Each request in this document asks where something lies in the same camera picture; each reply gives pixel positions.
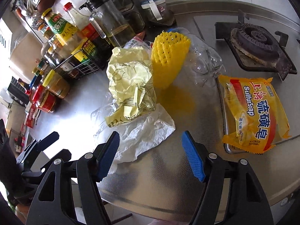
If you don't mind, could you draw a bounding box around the yellow sulfur soap wrapper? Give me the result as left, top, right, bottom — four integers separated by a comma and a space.
218, 75, 290, 154

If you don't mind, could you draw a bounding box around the yellow paper bag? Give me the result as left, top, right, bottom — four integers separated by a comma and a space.
105, 47, 157, 127

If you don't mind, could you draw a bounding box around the clear plastic bottle blue cap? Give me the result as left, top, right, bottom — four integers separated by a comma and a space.
168, 27, 226, 87

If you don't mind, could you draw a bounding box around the yellow foam fruit net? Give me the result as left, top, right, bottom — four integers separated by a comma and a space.
151, 31, 191, 89

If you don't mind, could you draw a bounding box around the red lid chili jar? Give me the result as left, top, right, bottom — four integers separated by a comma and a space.
32, 85, 56, 113

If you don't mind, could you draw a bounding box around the yellow lid jar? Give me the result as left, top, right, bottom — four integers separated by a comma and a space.
42, 70, 70, 99

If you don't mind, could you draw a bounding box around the green label sauce bottle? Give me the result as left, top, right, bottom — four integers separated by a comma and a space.
41, 8, 87, 53

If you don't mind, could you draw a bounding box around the red cap white sauce bottle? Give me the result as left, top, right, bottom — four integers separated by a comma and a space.
63, 2, 99, 40

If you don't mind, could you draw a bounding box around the gas stove burner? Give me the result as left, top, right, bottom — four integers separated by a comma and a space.
214, 10, 297, 81

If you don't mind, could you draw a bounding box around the crumpled white plastic packet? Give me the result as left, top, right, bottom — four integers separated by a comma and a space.
123, 36, 153, 50

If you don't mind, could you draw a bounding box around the glass oil dispenser jug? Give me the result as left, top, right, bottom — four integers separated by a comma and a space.
79, 0, 135, 47

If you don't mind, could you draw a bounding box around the blue lid spice container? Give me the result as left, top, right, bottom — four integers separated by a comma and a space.
140, 0, 175, 26

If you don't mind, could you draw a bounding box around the black wire condiment rack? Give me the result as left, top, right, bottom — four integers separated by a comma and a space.
54, 32, 113, 80

